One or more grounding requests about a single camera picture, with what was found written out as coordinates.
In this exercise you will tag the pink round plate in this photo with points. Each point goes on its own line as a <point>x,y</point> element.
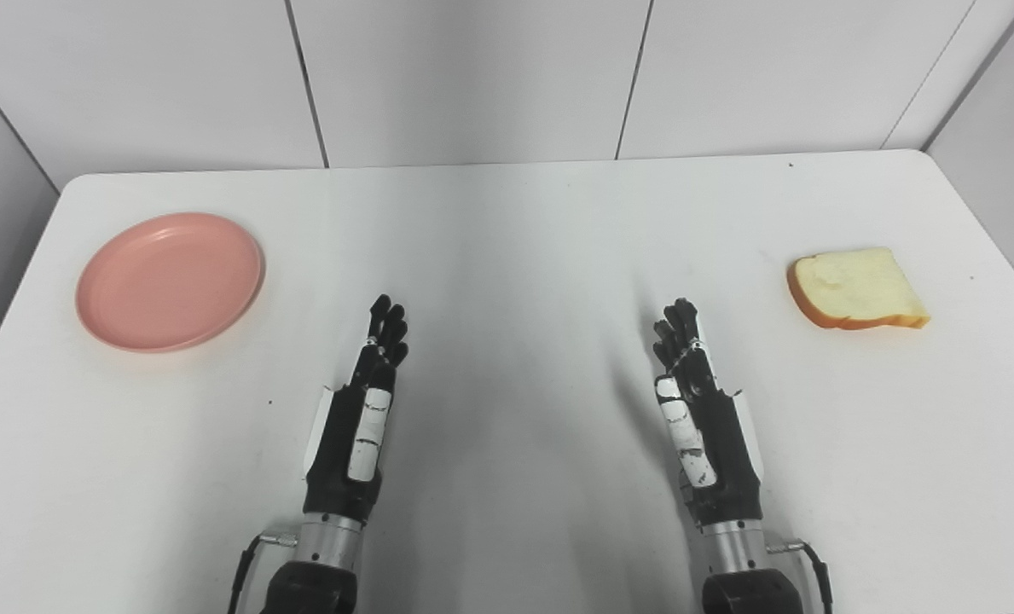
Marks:
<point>170,283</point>

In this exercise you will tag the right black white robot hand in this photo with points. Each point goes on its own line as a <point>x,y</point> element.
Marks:
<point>720,443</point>

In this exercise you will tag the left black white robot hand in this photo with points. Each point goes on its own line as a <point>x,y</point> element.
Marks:
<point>344,443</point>

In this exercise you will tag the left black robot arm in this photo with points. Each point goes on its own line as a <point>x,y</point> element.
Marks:
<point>319,571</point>

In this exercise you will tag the slice of white bread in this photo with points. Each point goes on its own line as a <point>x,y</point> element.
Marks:
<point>856,286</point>

